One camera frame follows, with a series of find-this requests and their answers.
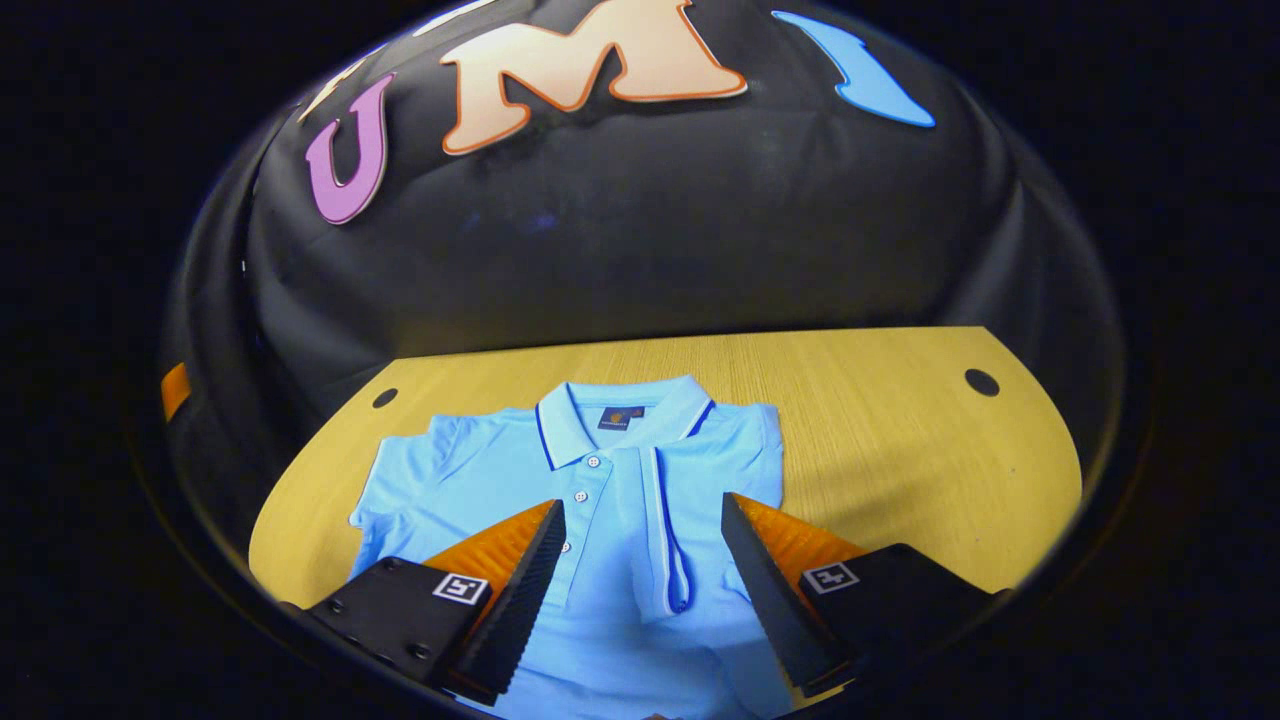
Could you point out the black table grommet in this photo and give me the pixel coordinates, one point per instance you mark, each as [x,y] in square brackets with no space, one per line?
[981,382]
[385,397]

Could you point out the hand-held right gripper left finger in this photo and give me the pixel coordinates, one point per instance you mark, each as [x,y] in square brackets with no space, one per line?
[520,610]

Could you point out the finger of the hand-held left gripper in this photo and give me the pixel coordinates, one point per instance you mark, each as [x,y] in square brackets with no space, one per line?
[176,390]

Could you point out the black backdrop cloth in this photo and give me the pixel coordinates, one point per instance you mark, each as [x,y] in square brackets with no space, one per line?
[640,250]

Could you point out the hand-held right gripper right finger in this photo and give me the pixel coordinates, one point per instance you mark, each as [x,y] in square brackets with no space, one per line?
[770,600]

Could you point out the light blue T-shirt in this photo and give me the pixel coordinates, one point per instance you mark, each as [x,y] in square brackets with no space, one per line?
[480,470]

